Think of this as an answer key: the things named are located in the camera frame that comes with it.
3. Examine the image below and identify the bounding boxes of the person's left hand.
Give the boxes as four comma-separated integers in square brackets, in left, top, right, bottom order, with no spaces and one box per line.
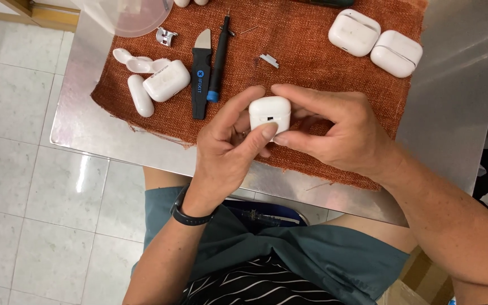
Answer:
[182,86,279,217]

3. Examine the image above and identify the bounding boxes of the person's right hand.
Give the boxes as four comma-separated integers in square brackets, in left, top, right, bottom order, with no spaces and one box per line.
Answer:
[271,83,401,184]

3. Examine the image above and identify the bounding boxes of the white earbud charging case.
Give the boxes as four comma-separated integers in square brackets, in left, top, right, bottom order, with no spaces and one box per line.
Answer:
[249,96,291,142]

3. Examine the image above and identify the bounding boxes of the black wrist band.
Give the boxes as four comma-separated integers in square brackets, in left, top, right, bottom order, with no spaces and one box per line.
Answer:
[170,185,219,226]

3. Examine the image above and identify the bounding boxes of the rust orange woven cloth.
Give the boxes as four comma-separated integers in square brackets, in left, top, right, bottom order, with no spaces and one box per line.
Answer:
[90,0,429,192]

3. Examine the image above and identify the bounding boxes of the blue chair seat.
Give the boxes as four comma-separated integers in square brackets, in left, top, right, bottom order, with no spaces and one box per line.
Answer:
[223,197,310,234]

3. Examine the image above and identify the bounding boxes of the black metal-blade opening tool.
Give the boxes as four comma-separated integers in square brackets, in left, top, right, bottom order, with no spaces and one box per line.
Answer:
[191,29,213,120]

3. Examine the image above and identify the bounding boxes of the white wide earbud case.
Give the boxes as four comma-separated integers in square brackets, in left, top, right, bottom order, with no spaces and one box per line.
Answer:
[370,30,424,79]
[328,8,382,58]

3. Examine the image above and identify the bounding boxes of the white opened case body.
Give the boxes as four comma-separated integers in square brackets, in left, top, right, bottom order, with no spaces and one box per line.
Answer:
[143,60,191,103]

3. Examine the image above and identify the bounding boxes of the small grey metal part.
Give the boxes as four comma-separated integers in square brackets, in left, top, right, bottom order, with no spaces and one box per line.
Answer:
[259,53,280,69]

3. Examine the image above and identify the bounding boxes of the black blue-tipped precision screwdriver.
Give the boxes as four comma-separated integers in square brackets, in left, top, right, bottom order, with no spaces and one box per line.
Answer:
[207,12,231,103]

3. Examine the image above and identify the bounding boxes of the white oblong case lid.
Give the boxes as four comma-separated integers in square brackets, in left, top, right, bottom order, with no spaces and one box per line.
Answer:
[127,74,155,118]

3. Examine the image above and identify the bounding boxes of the black white striped shirt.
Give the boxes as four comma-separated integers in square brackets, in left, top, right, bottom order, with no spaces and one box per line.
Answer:
[180,253,346,305]

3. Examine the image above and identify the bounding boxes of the teal shorts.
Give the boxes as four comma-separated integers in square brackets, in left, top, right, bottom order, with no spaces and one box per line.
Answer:
[132,186,411,305]

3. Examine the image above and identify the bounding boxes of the white inner case shells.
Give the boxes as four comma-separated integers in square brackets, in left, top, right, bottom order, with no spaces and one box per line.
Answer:
[112,48,172,74]

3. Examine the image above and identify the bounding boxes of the cardboard box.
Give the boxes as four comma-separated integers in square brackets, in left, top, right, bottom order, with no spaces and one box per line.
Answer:
[377,246,456,305]

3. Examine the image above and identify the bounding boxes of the translucent plastic bowl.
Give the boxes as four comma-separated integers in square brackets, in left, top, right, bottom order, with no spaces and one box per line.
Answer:
[71,0,175,38]

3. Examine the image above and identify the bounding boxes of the dark green tool handle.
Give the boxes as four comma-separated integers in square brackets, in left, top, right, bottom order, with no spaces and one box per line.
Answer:
[295,0,356,8]

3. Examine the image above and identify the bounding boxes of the small metal hinge bracket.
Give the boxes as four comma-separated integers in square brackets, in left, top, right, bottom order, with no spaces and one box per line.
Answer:
[156,27,179,47]

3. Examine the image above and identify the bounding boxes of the wooden door frame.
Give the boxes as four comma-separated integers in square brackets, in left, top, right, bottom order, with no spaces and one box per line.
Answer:
[0,0,81,33]

